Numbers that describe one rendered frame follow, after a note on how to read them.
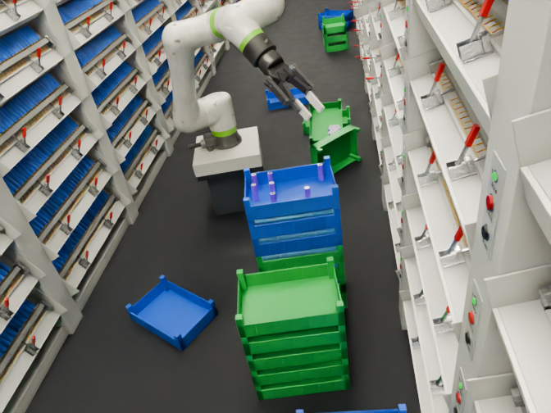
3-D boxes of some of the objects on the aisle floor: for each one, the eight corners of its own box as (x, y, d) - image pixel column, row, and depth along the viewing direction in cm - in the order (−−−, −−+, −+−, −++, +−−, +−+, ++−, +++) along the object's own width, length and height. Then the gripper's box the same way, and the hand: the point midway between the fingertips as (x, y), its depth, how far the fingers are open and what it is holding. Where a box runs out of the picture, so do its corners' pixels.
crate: (343, 144, 276) (343, 135, 269) (310, 147, 279) (308, 138, 273) (341, 106, 291) (341, 97, 285) (310, 110, 295) (308, 101, 288)
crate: (268, 111, 331) (266, 100, 326) (266, 99, 347) (265, 89, 342) (309, 103, 330) (308, 93, 325) (306, 93, 347) (304, 83, 342)
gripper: (281, 56, 149) (329, 109, 147) (241, 76, 139) (291, 134, 137) (290, 39, 142) (340, 95, 140) (248, 60, 133) (301, 120, 131)
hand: (309, 106), depth 139 cm, fingers open, 5 cm apart
